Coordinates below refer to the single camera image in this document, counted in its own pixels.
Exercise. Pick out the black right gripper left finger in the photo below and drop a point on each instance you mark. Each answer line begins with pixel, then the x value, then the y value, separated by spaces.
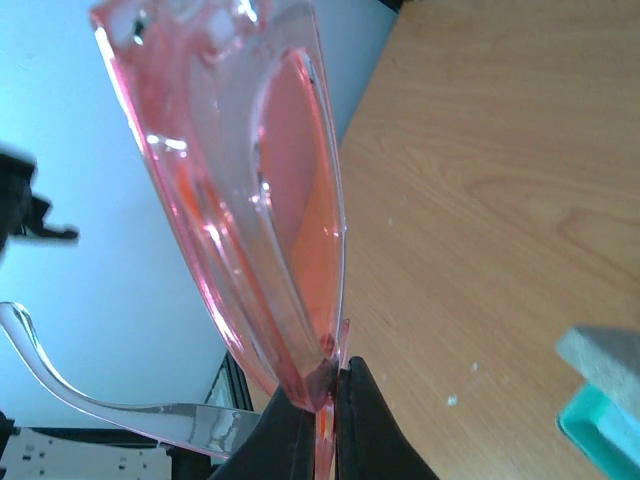
pixel 281 447

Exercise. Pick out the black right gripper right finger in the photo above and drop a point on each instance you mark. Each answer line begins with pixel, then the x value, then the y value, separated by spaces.
pixel 369 443

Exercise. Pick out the grey glasses case green lining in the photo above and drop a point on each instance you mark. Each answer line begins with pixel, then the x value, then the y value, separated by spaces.
pixel 602 418

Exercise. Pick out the pink transparent sunglasses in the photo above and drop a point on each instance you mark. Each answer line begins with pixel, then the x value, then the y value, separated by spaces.
pixel 228 103

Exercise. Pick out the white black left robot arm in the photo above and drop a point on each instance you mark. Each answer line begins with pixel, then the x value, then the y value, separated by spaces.
pixel 22 211

